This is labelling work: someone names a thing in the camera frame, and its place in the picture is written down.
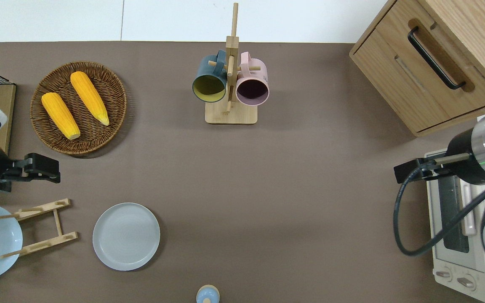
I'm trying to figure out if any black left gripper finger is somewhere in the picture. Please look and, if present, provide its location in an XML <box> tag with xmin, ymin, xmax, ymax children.
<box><xmin>24</xmin><ymin>153</ymin><xmax>60</xmax><ymax>170</ymax></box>
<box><xmin>26</xmin><ymin>170</ymin><xmax>61</xmax><ymax>185</ymax></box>

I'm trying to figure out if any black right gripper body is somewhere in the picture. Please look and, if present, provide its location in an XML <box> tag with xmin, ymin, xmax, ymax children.
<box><xmin>430</xmin><ymin>128</ymin><xmax>485</xmax><ymax>186</ymax></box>

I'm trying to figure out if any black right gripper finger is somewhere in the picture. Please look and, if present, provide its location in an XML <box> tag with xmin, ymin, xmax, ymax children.
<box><xmin>394</xmin><ymin>159</ymin><xmax>423</xmax><ymax>184</ymax></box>
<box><xmin>419</xmin><ymin>158</ymin><xmax>437</xmax><ymax>178</ymax></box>

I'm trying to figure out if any gray round plate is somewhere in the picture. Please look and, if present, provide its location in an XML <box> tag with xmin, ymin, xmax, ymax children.
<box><xmin>92</xmin><ymin>202</ymin><xmax>161</xmax><ymax>271</ymax></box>

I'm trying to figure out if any wooden plate rack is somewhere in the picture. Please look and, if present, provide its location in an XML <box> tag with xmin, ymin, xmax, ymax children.
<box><xmin>0</xmin><ymin>198</ymin><xmax>79</xmax><ymax>259</ymax></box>

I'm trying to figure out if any short yellow corn cob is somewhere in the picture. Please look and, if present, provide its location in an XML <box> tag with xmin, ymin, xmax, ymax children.
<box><xmin>41</xmin><ymin>92</ymin><xmax>81</xmax><ymax>140</ymax></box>

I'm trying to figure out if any round wicker basket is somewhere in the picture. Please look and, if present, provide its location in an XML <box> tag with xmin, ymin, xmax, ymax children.
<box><xmin>30</xmin><ymin>61</ymin><xmax>128</xmax><ymax>155</ymax></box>

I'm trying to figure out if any long yellow corn cob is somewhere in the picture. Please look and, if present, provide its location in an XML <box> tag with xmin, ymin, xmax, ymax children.
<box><xmin>70</xmin><ymin>71</ymin><xmax>110</xmax><ymax>126</ymax></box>

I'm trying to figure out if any wooden cabinet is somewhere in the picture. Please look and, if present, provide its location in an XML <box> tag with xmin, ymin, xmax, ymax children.
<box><xmin>349</xmin><ymin>0</ymin><xmax>485</xmax><ymax>137</ymax></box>

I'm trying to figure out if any cream toaster oven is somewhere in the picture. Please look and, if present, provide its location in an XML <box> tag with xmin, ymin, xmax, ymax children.
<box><xmin>424</xmin><ymin>149</ymin><xmax>485</xmax><ymax>303</ymax></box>

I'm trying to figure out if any pink mug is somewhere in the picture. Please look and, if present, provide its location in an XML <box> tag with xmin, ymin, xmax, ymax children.
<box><xmin>235</xmin><ymin>52</ymin><xmax>270</xmax><ymax>106</ymax></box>

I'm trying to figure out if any wooden mug tree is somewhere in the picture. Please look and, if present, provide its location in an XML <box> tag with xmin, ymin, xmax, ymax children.
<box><xmin>205</xmin><ymin>2</ymin><xmax>262</xmax><ymax>125</ymax></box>

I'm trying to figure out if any dark blue mug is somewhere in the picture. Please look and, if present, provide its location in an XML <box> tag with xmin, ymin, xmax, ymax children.
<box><xmin>192</xmin><ymin>50</ymin><xmax>229</xmax><ymax>103</ymax></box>

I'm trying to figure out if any small blue round object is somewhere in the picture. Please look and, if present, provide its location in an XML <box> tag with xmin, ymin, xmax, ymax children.
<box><xmin>196</xmin><ymin>284</ymin><xmax>220</xmax><ymax>303</ymax></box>

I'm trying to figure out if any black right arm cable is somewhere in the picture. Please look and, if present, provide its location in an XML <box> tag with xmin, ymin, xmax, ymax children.
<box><xmin>393</xmin><ymin>166</ymin><xmax>485</xmax><ymax>256</ymax></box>

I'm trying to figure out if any black cabinet handle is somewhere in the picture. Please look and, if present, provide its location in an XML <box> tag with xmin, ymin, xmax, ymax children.
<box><xmin>408</xmin><ymin>27</ymin><xmax>466</xmax><ymax>90</ymax></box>

